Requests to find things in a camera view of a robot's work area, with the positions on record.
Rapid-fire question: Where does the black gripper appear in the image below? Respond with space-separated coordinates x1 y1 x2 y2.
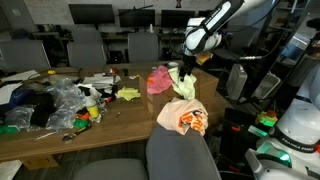
179 53 198 83

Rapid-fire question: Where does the pink shirt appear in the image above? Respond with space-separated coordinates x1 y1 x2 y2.
146 65 174 96

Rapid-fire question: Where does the white bottle yellow label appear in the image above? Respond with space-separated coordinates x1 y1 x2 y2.
84 94 101 120

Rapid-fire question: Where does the black computer monitor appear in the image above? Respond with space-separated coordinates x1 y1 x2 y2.
117 8 156 29
67 3 116 26
160 9 196 29

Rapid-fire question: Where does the yellow black hand tool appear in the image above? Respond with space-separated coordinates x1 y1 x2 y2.
61 124 93 143

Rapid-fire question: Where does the flat cardboard box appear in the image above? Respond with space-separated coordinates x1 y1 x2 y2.
20 154 61 171

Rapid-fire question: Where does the peach shirt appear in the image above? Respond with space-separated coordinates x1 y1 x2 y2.
156 97 210 136

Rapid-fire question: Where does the crumpled clear plastic bag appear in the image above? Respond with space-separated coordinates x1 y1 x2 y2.
3 78 88 132

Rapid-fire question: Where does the white space heater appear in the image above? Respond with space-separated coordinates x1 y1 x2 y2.
226 63 249 101

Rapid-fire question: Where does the white paper sheet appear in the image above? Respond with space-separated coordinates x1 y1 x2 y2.
0 69 42 83

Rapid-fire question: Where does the neon yellow cloth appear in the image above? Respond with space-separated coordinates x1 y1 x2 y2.
116 86 142 102

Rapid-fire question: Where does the large cardboard box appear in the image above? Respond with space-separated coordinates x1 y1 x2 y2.
138 67 220 122

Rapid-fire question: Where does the grey office chair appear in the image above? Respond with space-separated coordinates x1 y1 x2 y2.
71 29 104 44
66 41 108 68
71 124 223 180
0 39 52 73
127 32 160 64

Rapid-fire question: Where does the black garment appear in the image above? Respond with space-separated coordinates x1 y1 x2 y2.
29 92 58 128

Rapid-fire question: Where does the light yellow shirt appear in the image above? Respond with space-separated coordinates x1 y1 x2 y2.
167 66 198 101

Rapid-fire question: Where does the white cup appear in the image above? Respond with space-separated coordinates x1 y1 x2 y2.
167 61 180 70

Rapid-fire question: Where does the white paper stack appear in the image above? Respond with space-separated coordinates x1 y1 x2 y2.
81 73 117 90

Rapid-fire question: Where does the green toy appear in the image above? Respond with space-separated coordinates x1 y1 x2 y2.
72 118 91 130

